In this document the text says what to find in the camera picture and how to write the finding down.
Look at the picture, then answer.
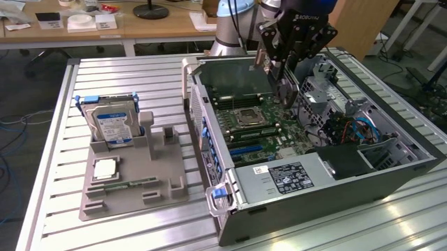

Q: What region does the grey power supply unit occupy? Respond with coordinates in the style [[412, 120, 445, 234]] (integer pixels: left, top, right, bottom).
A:
[[233, 152, 339, 205]]

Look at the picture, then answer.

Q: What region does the black disk wire bundle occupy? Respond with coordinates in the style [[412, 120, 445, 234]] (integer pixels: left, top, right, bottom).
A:
[[320, 114, 360, 147]]

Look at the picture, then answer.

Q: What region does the black round lamp base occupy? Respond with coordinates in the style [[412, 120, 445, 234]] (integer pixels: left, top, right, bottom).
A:
[[132, 0, 170, 20]]

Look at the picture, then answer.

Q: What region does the graphics card with metal bracket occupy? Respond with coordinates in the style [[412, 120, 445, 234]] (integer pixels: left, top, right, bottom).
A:
[[253, 45, 300, 110]]

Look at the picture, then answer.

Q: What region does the wooden cabinet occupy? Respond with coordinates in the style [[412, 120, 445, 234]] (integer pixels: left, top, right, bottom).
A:
[[325, 0, 400, 60]]

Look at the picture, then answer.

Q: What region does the grey case handle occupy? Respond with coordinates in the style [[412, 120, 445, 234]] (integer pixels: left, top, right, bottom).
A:
[[180, 58, 200, 100], [204, 182, 238, 218]]

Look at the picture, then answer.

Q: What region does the hard disk in blue caddy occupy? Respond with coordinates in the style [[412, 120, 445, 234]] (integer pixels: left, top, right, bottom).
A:
[[73, 92, 140, 150]]

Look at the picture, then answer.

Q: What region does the blue data wire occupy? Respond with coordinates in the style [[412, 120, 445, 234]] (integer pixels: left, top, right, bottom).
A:
[[351, 117, 381, 144]]

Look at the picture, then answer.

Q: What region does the small white box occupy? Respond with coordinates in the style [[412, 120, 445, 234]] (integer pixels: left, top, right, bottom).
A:
[[94, 14, 117, 30]]

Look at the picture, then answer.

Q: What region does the grey metal drive cage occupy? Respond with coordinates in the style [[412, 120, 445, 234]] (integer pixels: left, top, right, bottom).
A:
[[299, 59, 352, 121]]

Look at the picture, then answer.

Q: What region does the white box with black lid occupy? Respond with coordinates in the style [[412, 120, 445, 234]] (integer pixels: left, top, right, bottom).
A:
[[34, 12, 65, 30]]

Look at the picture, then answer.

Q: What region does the green RAM stick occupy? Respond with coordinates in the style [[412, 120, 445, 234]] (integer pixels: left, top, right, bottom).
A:
[[86, 177, 157, 189]]

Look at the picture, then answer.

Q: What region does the clear plastic bag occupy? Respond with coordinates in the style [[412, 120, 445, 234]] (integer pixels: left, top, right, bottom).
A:
[[0, 2, 26, 24]]

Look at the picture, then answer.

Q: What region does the light wooden desk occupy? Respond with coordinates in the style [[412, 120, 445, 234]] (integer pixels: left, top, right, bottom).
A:
[[0, 0, 224, 57]]

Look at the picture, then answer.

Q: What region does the silver chipset heatsink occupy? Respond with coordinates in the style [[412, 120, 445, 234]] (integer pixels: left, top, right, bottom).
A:
[[277, 148, 299, 159]]

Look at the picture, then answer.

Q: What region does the grey plastic parts rack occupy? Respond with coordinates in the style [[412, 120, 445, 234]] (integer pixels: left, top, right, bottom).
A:
[[78, 111, 190, 222]]

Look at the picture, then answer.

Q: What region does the black office chair base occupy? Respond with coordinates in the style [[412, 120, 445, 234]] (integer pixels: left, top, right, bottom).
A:
[[24, 47, 70, 78]]

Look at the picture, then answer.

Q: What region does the black RAM slot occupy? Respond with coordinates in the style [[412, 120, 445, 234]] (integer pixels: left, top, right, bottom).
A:
[[228, 127, 281, 140]]

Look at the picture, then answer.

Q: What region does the silver CPU chip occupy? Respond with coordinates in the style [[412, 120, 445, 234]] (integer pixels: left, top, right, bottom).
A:
[[93, 159, 117, 180]]

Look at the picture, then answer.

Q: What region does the black floor stand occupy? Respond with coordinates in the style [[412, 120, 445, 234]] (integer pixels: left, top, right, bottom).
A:
[[404, 66, 447, 105]]

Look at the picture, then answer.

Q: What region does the black plastic air shroud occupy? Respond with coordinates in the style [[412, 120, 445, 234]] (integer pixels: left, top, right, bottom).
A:
[[316, 143, 379, 181]]

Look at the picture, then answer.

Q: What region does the brown cardboard box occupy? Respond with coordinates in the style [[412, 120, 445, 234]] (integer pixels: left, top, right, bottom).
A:
[[201, 0, 221, 18]]

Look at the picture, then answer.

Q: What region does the dark grey PC case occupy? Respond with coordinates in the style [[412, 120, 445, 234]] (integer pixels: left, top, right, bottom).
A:
[[180, 51, 447, 248]]

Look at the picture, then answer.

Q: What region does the grey metal disk bay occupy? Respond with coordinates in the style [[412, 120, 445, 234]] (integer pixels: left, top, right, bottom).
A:
[[356, 135, 420, 171]]

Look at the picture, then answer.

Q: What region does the green motherboard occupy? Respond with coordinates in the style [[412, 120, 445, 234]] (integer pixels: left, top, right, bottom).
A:
[[208, 86, 331, 168]]

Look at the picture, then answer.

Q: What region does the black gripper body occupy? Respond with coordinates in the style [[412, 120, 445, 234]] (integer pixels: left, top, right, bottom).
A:
[[280, 0, 336, 29]]

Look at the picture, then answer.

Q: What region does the blue expansion slot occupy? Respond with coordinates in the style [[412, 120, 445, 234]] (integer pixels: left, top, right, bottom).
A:
[[228, 144, 263, 157]]

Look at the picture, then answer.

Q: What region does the white paper stack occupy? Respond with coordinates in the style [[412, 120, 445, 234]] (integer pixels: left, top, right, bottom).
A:
[[188, 12, 217, 32]]

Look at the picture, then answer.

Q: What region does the CPU socket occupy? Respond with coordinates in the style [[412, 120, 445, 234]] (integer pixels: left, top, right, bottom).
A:
[[233, 106, 269, 129]]

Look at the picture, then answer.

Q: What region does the black rear label sticker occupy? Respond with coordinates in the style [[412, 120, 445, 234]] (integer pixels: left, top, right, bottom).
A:
[[201, 150, 216, 185]]

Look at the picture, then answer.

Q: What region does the white desk frame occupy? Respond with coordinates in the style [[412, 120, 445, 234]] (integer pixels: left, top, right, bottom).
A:
[[380, 0, 447, 72]]

